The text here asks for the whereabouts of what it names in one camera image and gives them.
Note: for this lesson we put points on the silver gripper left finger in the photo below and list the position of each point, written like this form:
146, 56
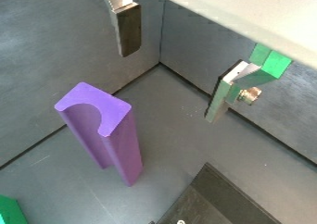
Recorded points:
126, 19

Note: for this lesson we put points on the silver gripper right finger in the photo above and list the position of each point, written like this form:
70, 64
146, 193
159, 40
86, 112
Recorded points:
237, 84

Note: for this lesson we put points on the purple arch block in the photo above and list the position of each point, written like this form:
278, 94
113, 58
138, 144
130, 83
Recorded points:
101, 120

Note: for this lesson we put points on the green shape sorter board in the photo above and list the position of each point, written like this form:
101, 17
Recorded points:
11, 212

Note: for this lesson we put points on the black curved holder bracket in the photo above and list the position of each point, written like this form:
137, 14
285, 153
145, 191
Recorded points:
214, 201

